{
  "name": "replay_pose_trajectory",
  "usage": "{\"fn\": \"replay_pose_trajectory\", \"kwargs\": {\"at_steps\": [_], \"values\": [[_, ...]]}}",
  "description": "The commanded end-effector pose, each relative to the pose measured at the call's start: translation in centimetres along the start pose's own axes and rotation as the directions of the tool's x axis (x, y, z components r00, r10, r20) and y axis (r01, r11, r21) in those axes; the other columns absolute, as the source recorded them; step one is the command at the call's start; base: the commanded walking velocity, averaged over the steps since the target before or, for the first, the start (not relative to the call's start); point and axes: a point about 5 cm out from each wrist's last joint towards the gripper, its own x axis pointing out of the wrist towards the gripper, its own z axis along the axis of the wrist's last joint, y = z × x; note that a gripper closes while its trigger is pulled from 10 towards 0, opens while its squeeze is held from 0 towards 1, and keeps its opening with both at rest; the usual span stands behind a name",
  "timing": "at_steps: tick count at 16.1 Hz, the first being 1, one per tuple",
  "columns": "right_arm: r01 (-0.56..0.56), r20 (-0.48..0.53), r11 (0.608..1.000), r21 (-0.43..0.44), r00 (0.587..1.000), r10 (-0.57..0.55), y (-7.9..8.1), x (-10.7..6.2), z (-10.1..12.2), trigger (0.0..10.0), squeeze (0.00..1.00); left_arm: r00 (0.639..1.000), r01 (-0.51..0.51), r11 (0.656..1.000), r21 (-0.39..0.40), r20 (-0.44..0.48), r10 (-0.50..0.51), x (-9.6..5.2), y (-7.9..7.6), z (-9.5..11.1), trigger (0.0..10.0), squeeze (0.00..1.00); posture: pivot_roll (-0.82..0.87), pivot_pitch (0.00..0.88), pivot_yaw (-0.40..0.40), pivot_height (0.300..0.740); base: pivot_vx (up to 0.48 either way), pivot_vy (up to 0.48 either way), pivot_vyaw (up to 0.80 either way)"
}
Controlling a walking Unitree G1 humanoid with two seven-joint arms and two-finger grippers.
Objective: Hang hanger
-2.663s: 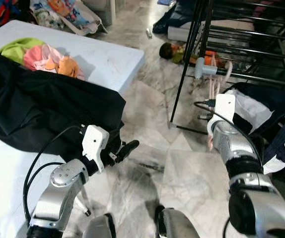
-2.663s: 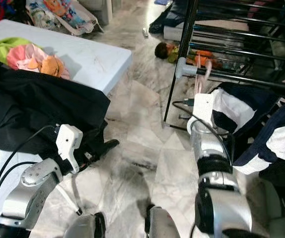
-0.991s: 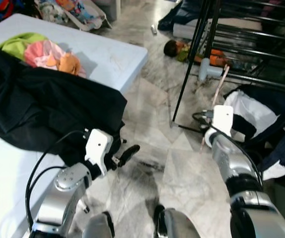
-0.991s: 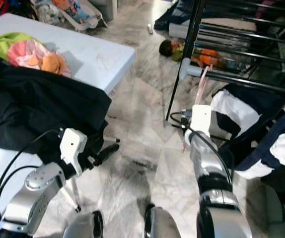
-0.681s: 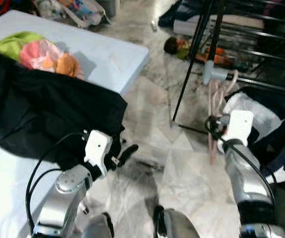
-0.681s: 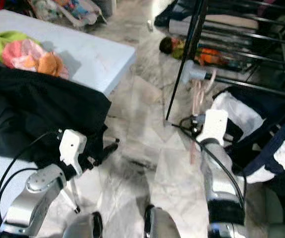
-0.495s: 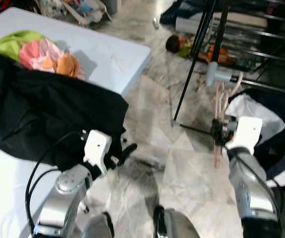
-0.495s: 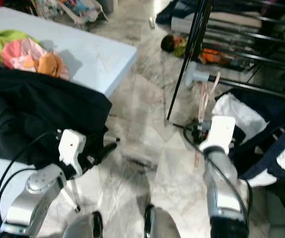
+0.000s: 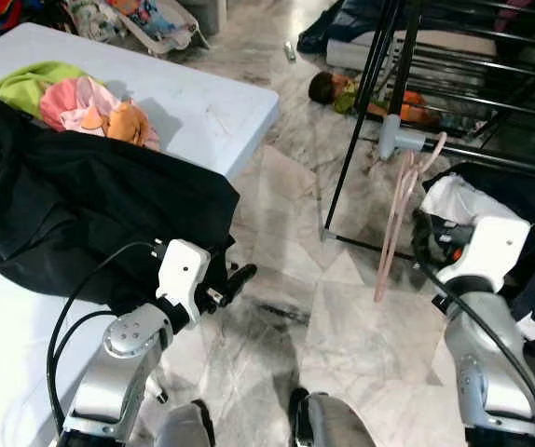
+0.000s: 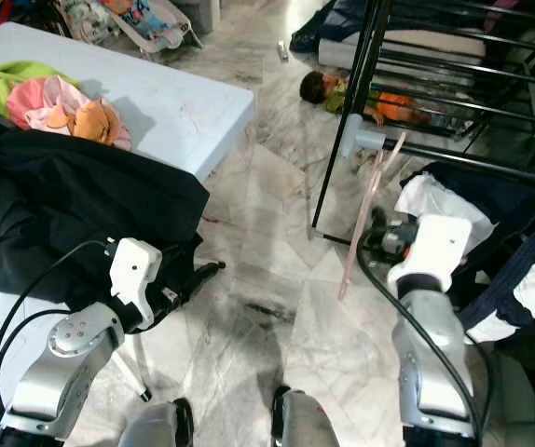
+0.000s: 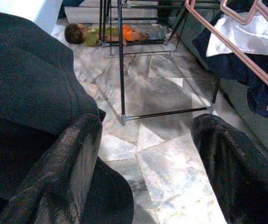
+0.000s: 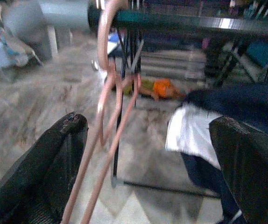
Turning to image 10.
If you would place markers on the orange cloth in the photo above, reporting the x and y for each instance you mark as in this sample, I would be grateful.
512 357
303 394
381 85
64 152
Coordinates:
98 121

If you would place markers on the baby bouncer seat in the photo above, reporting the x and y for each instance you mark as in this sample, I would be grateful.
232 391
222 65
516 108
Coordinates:
146 23

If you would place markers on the robot left leg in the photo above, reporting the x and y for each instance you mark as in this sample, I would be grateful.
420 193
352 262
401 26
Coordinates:
156 428

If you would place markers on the large black garment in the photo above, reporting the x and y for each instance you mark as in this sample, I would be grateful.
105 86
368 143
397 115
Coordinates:
81 205

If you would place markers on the white tube frame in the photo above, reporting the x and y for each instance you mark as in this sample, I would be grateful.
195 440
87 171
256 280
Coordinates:
135 368

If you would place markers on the doll in orange clothes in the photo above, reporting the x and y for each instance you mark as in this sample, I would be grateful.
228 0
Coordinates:
314 88

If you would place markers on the light blue plastic table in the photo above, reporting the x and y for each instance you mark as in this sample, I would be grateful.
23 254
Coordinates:
184 102

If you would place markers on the robot leg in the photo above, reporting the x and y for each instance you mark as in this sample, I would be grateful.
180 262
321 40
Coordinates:
156 428
309 424

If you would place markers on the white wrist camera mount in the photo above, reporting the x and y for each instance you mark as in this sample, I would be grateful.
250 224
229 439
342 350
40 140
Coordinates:
135 270
435 247

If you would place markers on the white folded mattress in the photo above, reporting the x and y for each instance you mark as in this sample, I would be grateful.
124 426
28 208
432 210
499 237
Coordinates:
337 56

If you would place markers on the navy clothes pile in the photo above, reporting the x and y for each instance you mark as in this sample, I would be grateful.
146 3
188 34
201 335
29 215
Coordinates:
333 28

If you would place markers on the pink cloth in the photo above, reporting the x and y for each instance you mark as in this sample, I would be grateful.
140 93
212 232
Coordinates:
39 102

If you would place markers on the black metal drying rack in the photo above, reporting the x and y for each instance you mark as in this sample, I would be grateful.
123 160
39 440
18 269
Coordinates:
353 138

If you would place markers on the robot right leg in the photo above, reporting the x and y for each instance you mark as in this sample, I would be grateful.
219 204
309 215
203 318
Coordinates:
309 424

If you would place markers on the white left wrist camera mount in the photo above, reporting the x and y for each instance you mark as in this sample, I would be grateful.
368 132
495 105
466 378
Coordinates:
135 270

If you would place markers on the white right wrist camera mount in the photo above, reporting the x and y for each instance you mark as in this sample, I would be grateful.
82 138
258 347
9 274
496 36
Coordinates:
435 247

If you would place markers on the navy and white garment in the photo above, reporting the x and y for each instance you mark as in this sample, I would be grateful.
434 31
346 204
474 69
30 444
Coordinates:
435 200

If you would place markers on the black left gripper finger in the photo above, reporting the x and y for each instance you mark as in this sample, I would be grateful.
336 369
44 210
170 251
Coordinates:
202 275

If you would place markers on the small silver object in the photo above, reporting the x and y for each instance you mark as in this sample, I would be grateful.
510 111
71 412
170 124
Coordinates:
283 50

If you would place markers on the green cloth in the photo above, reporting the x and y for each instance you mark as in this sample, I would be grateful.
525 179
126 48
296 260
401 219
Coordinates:
16 84

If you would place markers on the pale pink plastic hanger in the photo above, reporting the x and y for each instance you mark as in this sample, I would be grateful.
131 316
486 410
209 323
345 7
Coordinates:
375 172

